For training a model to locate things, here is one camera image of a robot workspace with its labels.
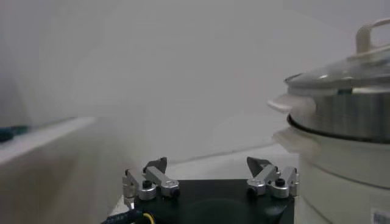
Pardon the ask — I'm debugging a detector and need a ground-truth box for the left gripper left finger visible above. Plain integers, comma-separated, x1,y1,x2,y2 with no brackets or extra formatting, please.
121,156,180,205

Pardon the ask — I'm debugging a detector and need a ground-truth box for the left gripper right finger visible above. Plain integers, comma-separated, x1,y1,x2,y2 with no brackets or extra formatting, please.
246,156,300,200

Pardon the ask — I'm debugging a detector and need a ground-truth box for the round glass lid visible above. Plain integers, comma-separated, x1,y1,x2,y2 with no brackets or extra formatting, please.
283,18,390,93

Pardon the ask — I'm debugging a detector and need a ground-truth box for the steel perforated steamer basket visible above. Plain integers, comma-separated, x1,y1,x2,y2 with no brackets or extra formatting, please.
267,88,390,144

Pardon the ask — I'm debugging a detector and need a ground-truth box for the white electric cooker base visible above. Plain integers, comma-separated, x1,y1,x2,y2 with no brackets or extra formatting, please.
272,115,390,224

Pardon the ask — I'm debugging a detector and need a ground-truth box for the white side table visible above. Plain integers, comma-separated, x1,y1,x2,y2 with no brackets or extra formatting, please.
0,117,97,166

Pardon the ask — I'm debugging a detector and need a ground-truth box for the blue computer mouse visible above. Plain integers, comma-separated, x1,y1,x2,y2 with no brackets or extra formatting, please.
0,127,16,143

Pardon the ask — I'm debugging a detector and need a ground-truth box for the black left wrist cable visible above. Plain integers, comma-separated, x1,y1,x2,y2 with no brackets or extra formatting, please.
100,209,156,224

